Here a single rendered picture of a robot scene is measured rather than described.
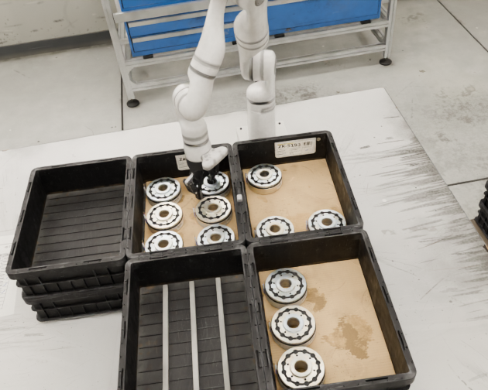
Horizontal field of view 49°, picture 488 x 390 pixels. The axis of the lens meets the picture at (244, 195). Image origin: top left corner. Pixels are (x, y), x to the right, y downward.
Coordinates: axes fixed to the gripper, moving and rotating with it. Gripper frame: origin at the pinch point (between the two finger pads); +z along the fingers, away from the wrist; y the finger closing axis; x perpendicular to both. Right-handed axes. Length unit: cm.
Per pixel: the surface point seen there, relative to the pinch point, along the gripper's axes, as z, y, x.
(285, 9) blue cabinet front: 37, -169, -88
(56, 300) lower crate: 5, 49, -11
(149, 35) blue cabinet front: 40, -110, -143
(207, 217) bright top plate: -0.4, 8.6, 8.0
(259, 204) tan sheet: 2.5, -5.6, 15.3
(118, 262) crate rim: -6.5, 36.3, 3.4
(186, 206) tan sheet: 2.5, 6.8, -2.1
